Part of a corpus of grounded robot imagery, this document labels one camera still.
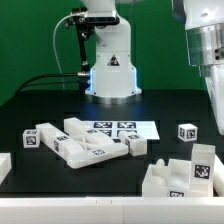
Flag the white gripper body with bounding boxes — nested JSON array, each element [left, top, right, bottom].
[[200, 64, 224, 135]]

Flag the white tagged cube nut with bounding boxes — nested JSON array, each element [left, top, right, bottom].
[[178, 123, 198, 142], [23, 129, 40, 148]]

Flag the white chair seat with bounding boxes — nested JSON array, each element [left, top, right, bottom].
[[141, 158, 214, 198]]

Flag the white chair back frame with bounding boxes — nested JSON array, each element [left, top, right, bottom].
[[36, 118, 128, 169]]

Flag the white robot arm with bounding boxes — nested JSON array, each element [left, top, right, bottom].
[[80, 0, 224, 135]]

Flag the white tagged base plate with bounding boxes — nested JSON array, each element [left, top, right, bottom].
[[84, 121, 160, 140]]

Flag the black base cables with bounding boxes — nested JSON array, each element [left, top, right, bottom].
[[15, 73, 91, 94]]

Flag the black camera on stand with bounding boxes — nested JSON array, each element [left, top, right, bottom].
[[65, 7, 120, 93]]

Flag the white camera cable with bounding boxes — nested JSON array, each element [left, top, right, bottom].
[[52, 13, 76, 90]]

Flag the white front fence rail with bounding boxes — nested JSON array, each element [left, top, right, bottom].
[[0, 197, 224, 224]]

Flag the white left fence rail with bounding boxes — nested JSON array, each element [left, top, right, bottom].
[[0, 153, 12, 184]]

